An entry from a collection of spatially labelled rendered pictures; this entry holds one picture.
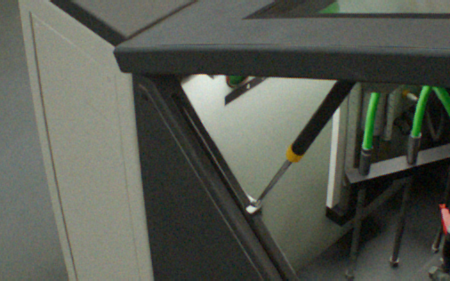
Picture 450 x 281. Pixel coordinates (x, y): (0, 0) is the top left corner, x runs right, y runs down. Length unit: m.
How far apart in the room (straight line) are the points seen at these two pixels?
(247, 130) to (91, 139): 0.22
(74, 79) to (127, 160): 0.14
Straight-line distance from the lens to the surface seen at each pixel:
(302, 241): 1.83
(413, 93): 1.82
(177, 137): 1.32
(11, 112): 3.51
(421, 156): 1.72
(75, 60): 1.45
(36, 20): 1.50
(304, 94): 1.58
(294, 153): 1.18
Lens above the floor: 2.30
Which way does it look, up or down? 44 degrees down
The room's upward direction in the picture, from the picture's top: 1 degrees counter-clockwise
